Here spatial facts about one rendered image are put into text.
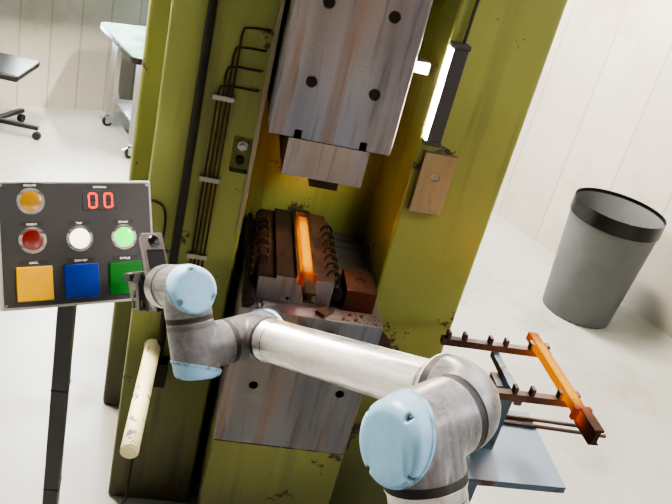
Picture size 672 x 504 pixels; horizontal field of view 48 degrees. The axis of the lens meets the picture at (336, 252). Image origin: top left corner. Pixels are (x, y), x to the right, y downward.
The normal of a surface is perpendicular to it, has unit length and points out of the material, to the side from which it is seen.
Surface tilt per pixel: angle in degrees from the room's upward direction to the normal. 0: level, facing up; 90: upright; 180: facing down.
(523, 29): 90
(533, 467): 0
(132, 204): 60
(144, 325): 90
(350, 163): 90
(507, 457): 0
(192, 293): 55
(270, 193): 90
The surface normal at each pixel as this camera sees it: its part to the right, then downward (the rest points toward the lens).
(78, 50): 0.49, 0.49
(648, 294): -0.84, 0.05
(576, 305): -0.47, 0.37
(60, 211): 0.54, 0.00
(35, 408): 0.23, -0.87
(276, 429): 0.08, 0.47
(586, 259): -0.65, 0.28
